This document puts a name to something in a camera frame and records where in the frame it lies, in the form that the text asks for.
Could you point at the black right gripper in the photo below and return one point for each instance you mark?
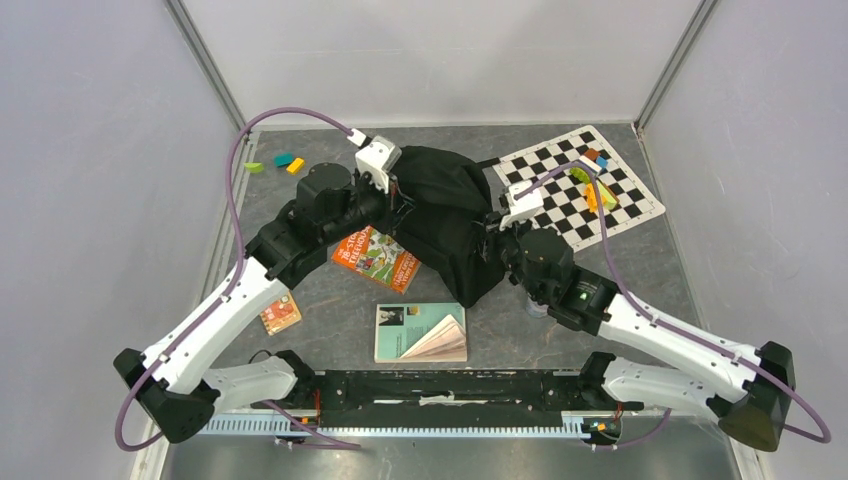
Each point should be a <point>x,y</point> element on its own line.
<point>491,234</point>

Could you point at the aluminium frame rail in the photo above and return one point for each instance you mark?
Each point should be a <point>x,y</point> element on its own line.
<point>149,463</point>

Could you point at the orange treehouse book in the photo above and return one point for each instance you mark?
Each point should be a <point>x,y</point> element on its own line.
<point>378,257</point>

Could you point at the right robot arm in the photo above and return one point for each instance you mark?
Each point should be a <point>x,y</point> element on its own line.
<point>746,390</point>

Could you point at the brown blue block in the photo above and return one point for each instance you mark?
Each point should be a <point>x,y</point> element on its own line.
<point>596,157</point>

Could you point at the teal toy block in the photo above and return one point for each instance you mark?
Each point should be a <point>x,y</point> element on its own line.
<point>283,160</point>

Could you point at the teal paperback book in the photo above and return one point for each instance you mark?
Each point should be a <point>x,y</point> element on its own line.
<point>420,333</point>

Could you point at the yellow toy block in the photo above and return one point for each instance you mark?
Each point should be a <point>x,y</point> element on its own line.
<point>295,166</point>

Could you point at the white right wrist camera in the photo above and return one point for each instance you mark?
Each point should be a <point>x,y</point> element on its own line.
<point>523,201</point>

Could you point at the orange green block stack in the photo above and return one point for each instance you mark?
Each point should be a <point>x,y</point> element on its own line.
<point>607,198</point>

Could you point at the black student backpack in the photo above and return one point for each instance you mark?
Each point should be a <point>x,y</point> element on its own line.
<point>449,191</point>

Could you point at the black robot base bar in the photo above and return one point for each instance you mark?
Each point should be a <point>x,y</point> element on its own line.
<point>444,398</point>

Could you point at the green half-round block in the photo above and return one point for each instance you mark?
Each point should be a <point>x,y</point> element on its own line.
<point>254,167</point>

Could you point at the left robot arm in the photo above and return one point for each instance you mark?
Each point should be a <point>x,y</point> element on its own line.
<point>173,388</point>

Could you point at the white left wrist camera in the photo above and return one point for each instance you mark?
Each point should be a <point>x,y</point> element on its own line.
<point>375,158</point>

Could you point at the green white block stack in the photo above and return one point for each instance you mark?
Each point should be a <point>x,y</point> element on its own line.
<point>585,169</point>

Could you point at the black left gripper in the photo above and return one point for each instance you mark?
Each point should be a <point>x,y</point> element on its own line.
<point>394,205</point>

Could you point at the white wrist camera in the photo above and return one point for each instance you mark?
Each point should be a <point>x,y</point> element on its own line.
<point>523,201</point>
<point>375,158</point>

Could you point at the black white chessboard mat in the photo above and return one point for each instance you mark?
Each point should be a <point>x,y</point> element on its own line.
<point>565,207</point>

